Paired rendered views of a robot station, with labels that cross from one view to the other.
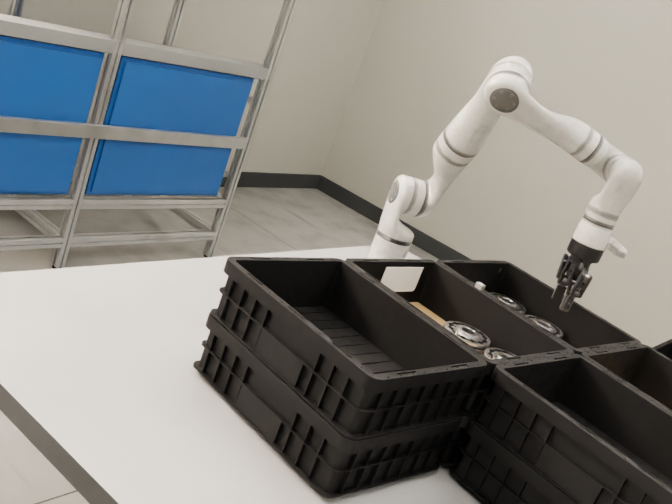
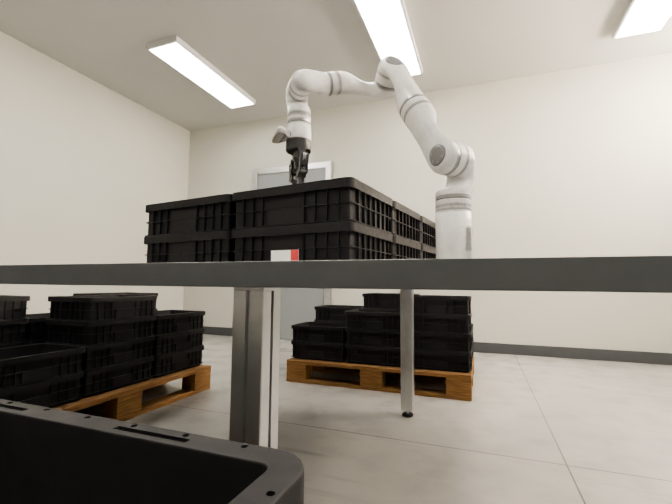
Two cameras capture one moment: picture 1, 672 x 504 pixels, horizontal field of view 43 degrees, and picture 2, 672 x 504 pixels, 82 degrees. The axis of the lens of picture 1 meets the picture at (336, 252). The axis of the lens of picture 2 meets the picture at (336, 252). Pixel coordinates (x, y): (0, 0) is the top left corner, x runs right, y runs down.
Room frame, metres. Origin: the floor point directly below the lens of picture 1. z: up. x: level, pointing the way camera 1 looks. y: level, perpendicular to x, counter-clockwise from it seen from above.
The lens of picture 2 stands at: (2.96, -0.64, 0.67)
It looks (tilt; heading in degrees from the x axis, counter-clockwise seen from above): 5 degrees up; 168
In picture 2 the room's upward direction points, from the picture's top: 1 degrees clockwise
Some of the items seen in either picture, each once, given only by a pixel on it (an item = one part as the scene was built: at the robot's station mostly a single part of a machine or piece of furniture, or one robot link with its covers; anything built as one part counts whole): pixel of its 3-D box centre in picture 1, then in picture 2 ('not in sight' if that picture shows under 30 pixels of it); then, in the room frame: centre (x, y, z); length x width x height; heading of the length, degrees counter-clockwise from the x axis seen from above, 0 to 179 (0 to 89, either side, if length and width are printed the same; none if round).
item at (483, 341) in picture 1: (467, 334); not in sight; (1.66, -0.31, 0.86); 0.10 x 0.10 x 0.01
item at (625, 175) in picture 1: (614, 190); (298, 101); (1.84, -0.52, 1.22); 0.09 x 0.07 x 0.15; 8
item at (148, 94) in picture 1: (174, 133); not in sight; (3.42, 0.80, 0.60); 0.72 x 0.03 x 0.56; 147
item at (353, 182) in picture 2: (536, 305); (314, 200); (1.83, -0.46, 0.92); 0.40 x 0.30 x 0.02; 49
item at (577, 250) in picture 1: (580, 259); (298, 155); (1.85, -0.51, 1.05); 0.08 x 0.08 x 0.09
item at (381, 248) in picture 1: (381, 268); (453, 233); (2.04, -0.12, 0.80); 0.09 x 0.09 x 0.17; 58
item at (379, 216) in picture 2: (526, 325); (314, 217); (1.83, -0.46, 0.87); 0.40 x 0.30 x 0.11; 49
